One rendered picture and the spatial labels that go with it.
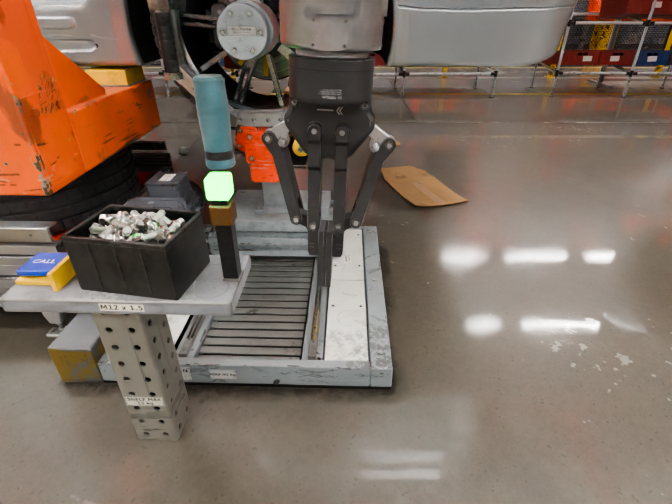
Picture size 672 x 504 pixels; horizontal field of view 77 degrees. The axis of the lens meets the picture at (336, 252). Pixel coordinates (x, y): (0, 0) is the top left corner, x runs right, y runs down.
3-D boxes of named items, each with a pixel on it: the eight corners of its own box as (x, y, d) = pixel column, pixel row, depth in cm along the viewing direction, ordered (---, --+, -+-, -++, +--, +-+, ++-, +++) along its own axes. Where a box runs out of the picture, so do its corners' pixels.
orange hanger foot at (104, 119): (162, 124, 158) (140, 19, 140) (87, 173, 113) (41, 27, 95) (118, 124, 158) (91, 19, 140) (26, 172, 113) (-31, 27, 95)
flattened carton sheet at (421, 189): (421, 169, 268) (421, 163, 266) (468, 203, 222) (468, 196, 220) (377, 173, 260) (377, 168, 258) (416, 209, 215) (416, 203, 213)
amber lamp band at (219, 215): (238, 217, 78) (235, 197, 76) (233, 227, 75) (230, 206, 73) (216, 217, 78) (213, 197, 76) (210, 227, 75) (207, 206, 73)
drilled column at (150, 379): (191, 406, 110) (156, 273, 89) (178, 440, 102) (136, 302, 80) (154, 405, 111) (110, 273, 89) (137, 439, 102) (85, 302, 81)
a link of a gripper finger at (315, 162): (323, 125, 38) (307, 124, 38) (317, 235, 43) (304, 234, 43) (326, 116, 41) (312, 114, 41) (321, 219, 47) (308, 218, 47)
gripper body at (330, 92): (275, 53, 33) (278, 166, 38) (382, 59, 33) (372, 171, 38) (290, 46, 40) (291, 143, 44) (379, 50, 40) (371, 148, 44)
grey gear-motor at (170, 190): (225, 241, 170) (212, 157, 152) (192, 306, 134) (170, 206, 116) (181, 241, 170) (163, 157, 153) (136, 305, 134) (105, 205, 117)
